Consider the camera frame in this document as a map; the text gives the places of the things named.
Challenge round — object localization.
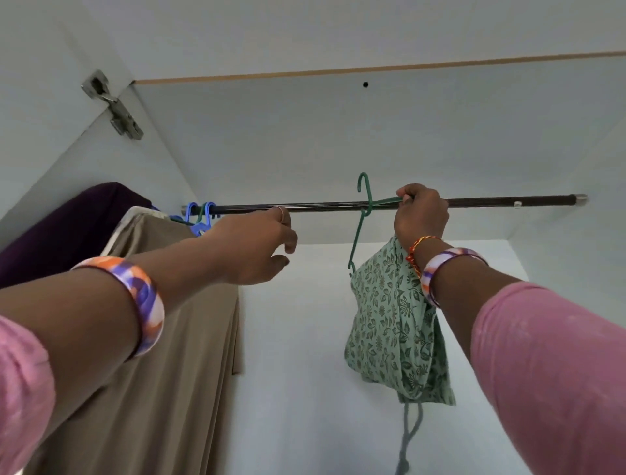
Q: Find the person's right hand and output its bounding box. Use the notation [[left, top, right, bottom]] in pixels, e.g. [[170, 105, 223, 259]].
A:
[[393, 182, 451, 251]]

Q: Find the person's left hand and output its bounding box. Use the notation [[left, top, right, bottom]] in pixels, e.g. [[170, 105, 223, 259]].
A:
[[200, 206, 299, 287]]

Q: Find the green plastic hanger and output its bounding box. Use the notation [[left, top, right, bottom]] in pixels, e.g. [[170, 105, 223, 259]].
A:
[[347, 172, 404, 275]]

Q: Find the mint patterned clothes item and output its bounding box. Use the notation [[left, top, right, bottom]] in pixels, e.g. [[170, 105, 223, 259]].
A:
[[343, 235, 457, 475]]

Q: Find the yellow floral dress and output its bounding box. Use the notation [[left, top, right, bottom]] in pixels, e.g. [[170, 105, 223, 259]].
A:
[[100, 206, 172, 258]]

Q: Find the beige garment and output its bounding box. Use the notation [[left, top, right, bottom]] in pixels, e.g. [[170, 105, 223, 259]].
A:
[[24, 213, 246, 475]]

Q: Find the purple tree-print t-shirt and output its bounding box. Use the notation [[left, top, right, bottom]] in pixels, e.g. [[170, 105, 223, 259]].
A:
[[0, 181, 158, 290]]

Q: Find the person's right forearm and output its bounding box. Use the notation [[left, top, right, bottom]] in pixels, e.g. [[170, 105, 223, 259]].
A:
[[430, 256, 520, 363]]

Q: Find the person's left forearm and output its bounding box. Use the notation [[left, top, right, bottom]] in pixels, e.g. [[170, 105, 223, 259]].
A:
[[0, 239, 221, 432]]

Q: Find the dark metal wardrobe rod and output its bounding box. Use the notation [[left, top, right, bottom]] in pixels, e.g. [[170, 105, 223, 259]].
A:
[[171, 192, 590, 217]]

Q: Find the striped white purple bangle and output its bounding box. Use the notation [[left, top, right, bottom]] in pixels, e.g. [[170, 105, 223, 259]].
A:
[[419, 247, 488, 309]]

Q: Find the striped orange purple bangle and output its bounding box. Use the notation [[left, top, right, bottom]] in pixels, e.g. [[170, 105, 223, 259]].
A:
[[71, 255, 166, 358]]

